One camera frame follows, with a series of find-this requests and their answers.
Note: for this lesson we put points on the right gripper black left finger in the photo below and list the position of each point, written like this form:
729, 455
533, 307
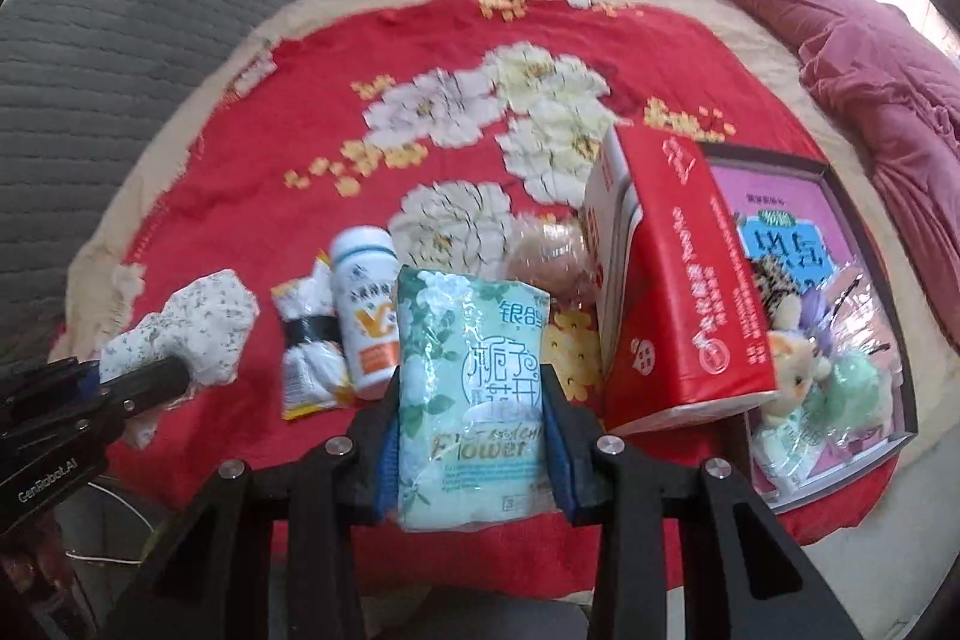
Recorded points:
208, 575

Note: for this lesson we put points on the yellow white snack packet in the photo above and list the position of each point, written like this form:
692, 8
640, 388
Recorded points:
314, 372

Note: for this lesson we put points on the white vitamin bottle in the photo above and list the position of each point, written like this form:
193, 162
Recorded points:
365, 268

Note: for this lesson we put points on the white plush bunny purple dress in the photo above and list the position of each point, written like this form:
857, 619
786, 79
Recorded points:
798, 359

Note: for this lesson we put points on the red floral blanket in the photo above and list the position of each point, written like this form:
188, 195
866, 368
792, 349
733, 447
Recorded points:
438, 121

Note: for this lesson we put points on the red tissue box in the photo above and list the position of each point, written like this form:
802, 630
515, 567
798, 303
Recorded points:
682, 336

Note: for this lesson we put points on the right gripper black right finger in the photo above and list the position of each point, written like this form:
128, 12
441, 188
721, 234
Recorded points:
743, 575

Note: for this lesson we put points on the pink quilted duvet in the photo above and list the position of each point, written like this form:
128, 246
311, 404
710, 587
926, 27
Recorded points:
866, 67

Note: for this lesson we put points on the mint green fluffy ball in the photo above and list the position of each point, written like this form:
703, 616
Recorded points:
858, 396

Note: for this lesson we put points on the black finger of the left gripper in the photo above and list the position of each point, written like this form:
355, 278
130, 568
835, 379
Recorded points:
33, 377
151, 386

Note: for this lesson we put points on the beige puff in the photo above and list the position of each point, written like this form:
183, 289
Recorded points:
551, 255

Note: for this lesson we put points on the dark tray with pink book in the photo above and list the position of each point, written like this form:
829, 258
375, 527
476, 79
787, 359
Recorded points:
822, 276

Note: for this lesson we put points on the green floral tissue pack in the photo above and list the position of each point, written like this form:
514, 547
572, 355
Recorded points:
471, 430

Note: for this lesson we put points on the beige bed sheet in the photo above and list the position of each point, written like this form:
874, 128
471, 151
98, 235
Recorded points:
100, 292

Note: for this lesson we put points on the grey quilted headboard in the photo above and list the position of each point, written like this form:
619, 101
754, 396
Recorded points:
86, 85

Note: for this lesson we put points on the leopard print scrunchie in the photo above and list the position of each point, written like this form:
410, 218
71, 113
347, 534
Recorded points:
774, 282

